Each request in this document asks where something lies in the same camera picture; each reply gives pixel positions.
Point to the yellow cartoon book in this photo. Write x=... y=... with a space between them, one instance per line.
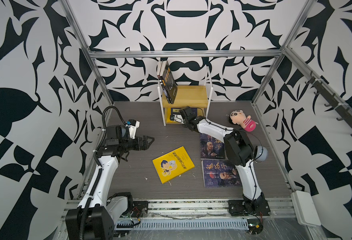
x=173 y=164
x=168 y=113

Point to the white wooden two-tier shelf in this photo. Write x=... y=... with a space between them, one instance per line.
x=194 y=96

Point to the black book standing on shelf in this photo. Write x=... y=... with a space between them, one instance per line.
x=161 y=80

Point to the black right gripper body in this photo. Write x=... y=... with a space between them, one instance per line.
x=186 y=124

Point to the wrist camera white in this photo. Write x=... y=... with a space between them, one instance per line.
x=132 y=126
x=177 y=118

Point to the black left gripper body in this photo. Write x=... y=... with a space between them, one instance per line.
x=130 y=143

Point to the white grey round speaker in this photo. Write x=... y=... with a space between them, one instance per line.
x=260 y=153

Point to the yellow cartoon book on shelf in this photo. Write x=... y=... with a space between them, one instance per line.
x=168 y=113

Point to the black wall hook rail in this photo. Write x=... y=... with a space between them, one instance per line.
x=333 y=100

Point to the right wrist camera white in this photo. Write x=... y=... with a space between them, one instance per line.
x=177 y=118

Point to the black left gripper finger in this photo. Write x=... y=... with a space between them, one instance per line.
x=148 y=138
x=147 y=143

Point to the white power box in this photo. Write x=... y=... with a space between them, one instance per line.
x=305 y=210

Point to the blue book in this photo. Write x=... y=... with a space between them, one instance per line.
x=175 y=111

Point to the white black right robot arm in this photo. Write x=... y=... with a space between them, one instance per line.
x=241 y=153

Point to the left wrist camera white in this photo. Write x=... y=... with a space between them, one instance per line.
x=132 y=126

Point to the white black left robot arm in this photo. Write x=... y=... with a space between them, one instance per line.
x=99 y=216

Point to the plush doll pink shorts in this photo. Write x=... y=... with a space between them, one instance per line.
x=238 y=117

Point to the black deer antler book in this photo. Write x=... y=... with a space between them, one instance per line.
x=171 y=85

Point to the purple old man book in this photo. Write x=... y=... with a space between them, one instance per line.
x=220 y=173
x=211 y=148

